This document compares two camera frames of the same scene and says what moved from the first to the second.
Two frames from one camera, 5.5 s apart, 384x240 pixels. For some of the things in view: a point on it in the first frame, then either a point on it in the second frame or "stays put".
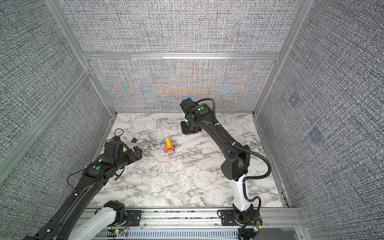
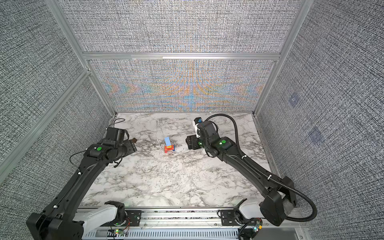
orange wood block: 172,148 stays put
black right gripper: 186,131 to 192,142
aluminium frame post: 305,6 stays put
